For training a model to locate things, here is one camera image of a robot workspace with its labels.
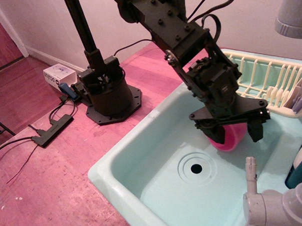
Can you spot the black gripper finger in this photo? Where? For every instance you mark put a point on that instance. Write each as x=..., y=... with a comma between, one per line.
x=255, y=130
x=213, y=131

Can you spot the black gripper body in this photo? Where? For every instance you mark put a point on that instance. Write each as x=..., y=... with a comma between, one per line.
x=213, y=80

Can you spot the pink plastic cup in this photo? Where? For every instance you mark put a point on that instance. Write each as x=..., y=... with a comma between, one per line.
x=233, y=136

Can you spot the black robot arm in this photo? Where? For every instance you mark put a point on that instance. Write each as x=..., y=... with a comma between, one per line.
x=192, y=52

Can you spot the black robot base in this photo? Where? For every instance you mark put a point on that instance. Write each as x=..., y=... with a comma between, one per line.
x=109, y=98

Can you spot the cream dish drying rack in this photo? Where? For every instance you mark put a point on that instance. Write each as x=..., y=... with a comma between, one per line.
x=275, y=79

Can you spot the dark teal bottle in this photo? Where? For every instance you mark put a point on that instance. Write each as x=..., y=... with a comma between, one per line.
x=294, y=177

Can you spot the turquoise toy sink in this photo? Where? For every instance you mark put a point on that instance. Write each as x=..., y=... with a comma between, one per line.
x=165, y=172

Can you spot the white toy faucet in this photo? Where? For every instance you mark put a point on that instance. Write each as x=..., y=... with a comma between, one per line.
x=270, y=208

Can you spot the grey lamp shade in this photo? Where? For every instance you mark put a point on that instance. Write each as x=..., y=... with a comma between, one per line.
x=289, y=19

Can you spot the white cardboard box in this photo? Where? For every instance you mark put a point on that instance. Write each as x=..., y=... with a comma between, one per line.
x=58, y=74

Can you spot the black usb hub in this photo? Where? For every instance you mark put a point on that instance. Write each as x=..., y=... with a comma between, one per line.
x=46, y=136

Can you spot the blue clamp handle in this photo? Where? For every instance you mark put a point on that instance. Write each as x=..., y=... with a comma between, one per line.
x=63, y=87

